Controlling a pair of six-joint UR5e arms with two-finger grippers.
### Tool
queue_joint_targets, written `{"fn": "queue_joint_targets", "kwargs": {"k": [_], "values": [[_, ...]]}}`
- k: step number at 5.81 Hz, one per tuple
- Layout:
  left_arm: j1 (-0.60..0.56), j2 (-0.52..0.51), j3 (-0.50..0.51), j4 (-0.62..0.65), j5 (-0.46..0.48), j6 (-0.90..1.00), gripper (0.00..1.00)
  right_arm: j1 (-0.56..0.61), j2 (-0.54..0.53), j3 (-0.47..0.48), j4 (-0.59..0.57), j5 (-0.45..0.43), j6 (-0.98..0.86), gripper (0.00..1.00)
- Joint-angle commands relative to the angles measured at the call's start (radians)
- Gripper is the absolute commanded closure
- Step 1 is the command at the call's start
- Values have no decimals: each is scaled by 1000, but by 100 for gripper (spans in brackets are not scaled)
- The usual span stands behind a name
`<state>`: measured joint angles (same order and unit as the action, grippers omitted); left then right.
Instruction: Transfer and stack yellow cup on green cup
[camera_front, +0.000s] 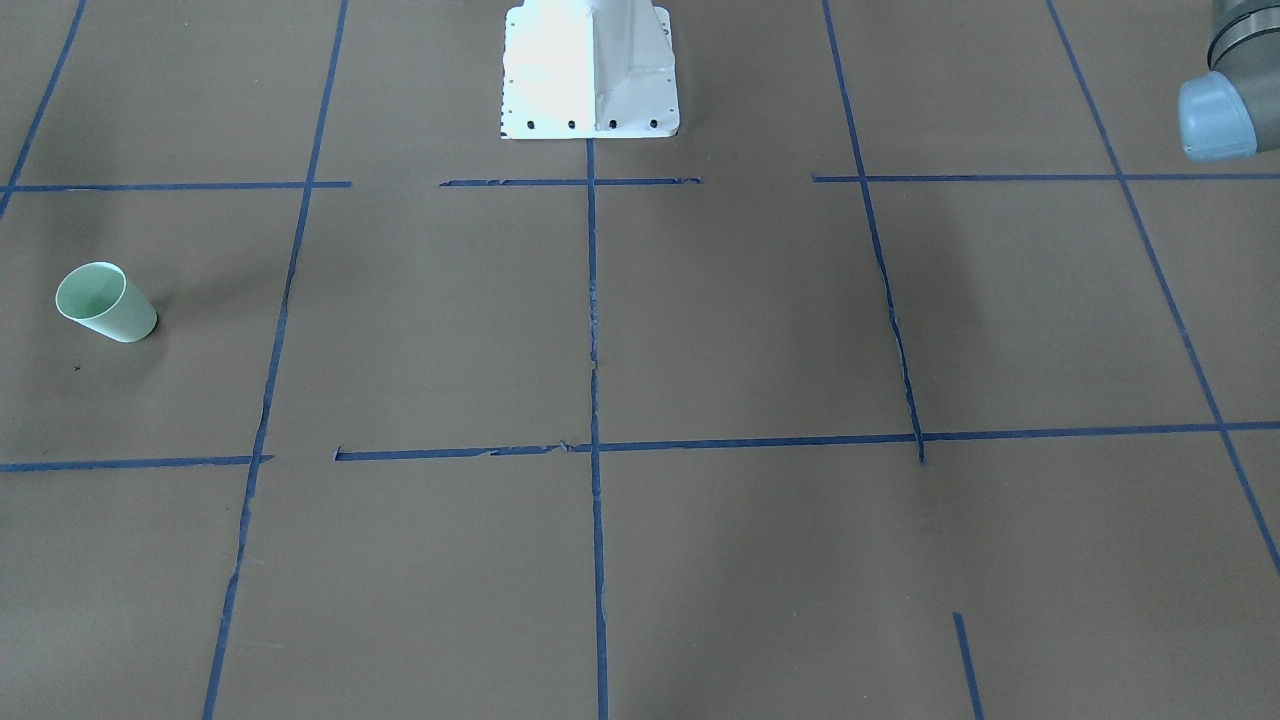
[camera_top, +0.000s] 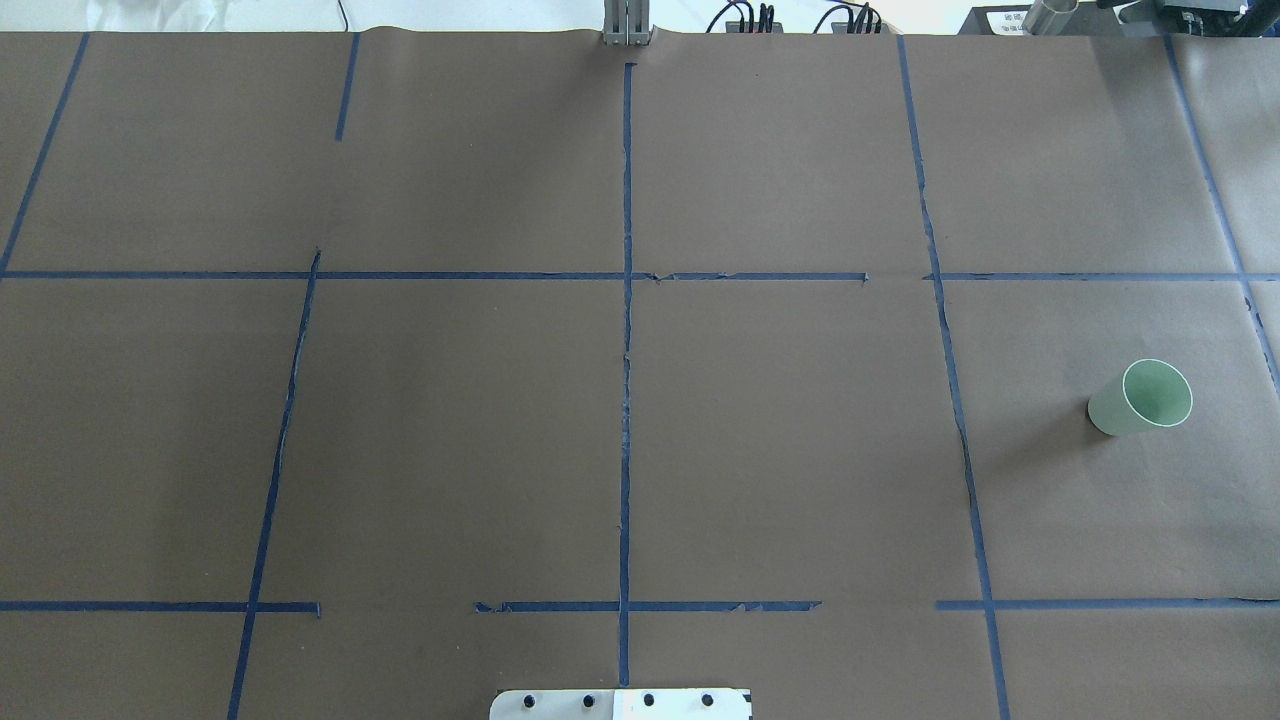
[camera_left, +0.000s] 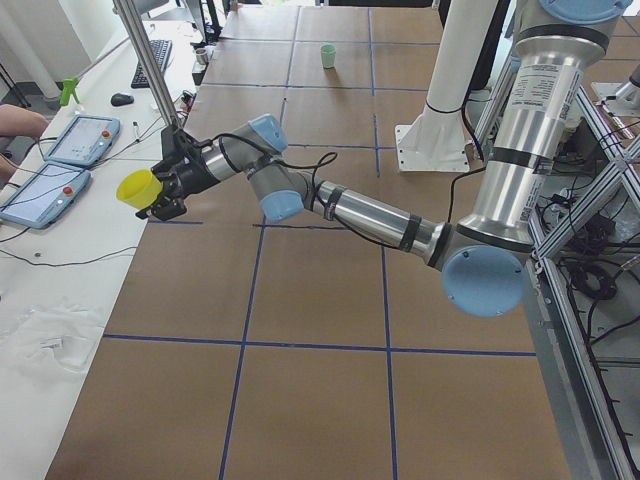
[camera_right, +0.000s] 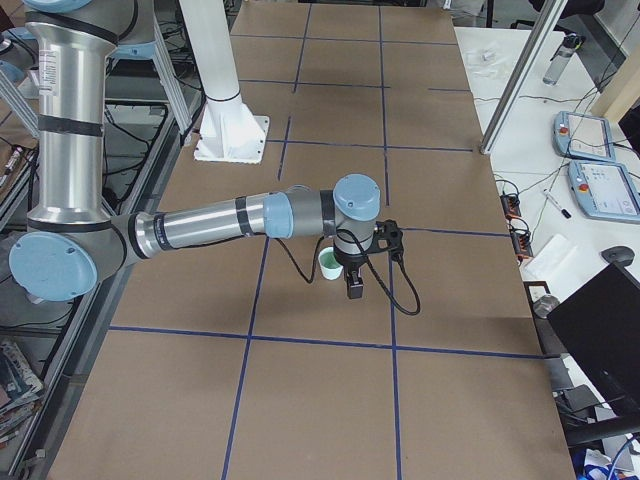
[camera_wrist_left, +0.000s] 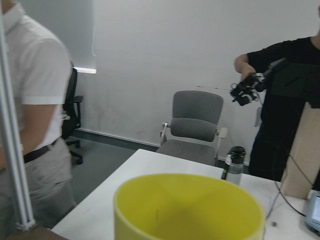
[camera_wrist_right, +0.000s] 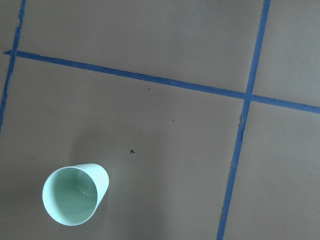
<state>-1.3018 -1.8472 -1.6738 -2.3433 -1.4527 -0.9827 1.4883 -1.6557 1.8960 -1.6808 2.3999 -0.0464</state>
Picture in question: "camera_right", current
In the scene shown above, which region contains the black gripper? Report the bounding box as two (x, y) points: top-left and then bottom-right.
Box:
(334, 230), (366, 299)

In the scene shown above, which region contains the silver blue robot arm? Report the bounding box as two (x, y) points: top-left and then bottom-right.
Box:
(8, 1), (383, 302)

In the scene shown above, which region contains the light green plastic cup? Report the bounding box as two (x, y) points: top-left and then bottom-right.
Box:
(318, 247), (343, 280)

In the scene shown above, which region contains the small metal cup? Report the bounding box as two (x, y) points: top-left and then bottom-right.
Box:
(532, 294), (560, 319)

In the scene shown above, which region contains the stack of books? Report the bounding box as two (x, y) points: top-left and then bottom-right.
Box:
(1, 338), (45, 437)

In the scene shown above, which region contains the black marker pen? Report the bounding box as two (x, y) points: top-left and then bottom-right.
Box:
(542, 189), (572, 219)

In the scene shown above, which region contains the black monitor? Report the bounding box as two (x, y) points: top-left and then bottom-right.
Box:
(547, 263), (639, 415)

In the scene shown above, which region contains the lower blue teach pendant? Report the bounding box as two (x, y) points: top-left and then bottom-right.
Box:
(568, 160), (639, 224)

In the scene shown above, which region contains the blue teach pendant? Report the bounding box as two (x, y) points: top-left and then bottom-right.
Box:
(568, 160), (639, 224)
(552, 111), (616, 162)

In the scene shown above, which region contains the upper blue teach pendant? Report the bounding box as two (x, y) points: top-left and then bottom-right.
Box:
(552, 111), (616, 162)

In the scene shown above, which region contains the clear water bottle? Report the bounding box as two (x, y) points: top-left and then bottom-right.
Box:
(542, 33), (585, 86)

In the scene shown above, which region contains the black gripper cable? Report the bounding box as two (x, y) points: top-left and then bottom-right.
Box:
(272, 229), (421, 316)

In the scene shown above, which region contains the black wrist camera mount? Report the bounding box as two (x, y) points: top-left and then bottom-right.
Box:
(370, 219), (404, 263)

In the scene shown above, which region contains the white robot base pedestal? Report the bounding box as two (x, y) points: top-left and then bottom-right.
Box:
(180, 0), (270, 164)

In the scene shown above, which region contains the aluminium frame post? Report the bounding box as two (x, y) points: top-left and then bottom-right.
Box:
(479, 0), (568, 155)

